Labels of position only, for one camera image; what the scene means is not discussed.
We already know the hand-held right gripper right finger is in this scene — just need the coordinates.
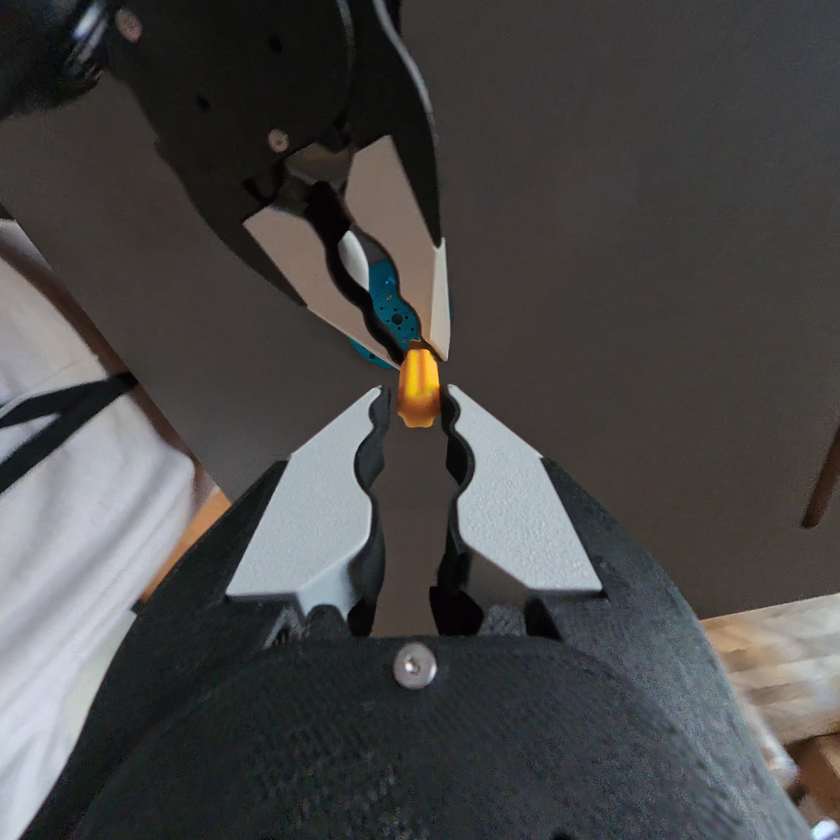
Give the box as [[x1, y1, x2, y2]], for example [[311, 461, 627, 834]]
[[430, 382, 605, 614]]

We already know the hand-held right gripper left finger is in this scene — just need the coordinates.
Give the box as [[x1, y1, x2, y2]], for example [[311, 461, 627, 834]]
[[225, 385, 392, 618]]

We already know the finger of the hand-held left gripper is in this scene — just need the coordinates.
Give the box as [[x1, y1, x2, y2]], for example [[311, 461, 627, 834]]
[[343, 133, 454, 363], [243, 206, 403, 371]]

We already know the blue disc with square bracket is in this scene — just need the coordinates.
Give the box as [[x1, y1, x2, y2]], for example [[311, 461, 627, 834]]
[[348, 258, 422, 371]]

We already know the yellow screwdriver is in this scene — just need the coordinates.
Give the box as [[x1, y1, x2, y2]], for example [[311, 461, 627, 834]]
[[395, 339, 442, 429]]

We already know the grey desk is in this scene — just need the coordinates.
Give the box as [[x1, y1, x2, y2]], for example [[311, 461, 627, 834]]
[[0, 0, 840, 621]]

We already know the person's white shirt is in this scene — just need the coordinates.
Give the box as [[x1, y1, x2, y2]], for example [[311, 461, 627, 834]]
[[0, 220, 201, 840]]

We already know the black strap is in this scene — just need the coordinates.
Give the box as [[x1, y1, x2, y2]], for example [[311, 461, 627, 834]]
[[0, 372, 140, 494]]

